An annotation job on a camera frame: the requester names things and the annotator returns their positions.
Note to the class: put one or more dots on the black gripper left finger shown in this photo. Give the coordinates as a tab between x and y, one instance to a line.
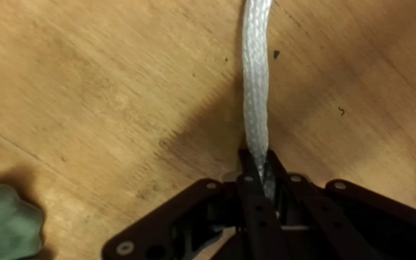
193	225

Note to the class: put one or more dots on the red plush toy green leaves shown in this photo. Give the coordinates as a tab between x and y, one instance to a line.
5	221

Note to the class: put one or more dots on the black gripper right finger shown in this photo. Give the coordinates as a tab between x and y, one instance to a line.
352	225

